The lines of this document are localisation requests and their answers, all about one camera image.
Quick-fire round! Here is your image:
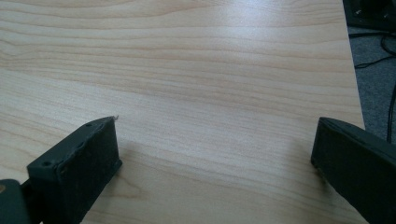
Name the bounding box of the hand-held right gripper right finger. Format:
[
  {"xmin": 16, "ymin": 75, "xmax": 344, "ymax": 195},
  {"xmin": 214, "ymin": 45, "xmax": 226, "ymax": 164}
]
[{"xmin": 310, "ymin": 117, "xmax": 396, "ymax": 224}]

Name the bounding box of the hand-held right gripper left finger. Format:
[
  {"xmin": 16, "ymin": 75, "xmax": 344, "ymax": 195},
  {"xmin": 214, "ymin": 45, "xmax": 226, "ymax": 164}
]
[{"xmin": 20, "ymin": 115, "xmax": 123, "ymax": 224}]

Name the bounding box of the black equipment base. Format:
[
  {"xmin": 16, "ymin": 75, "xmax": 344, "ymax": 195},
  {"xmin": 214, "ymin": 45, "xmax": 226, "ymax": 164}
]
[{"xmin": 342, "ymin": 0, "xmax": 396, "ymax": 32}]

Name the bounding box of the black cable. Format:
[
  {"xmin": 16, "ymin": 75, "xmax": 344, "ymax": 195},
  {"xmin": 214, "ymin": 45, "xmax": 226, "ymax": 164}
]
[
  {"xmin": 348, "ymin": 31, "xmax": 396, "ymax": 70},
  {"xmin": 386, "ymin": 90, "xmax": 396, "ymax": 145}
]

